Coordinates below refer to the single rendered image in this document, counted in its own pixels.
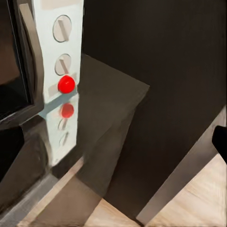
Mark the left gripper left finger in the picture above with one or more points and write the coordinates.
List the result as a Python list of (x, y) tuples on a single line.
[(11, 142)]

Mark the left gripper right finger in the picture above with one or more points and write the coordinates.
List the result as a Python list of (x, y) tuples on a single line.
[(219, 140)]

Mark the fridge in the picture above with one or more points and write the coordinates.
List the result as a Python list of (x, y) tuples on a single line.
[(179, 48)]

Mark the microwave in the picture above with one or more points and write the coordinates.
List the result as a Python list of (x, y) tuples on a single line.
[(40, 52)]

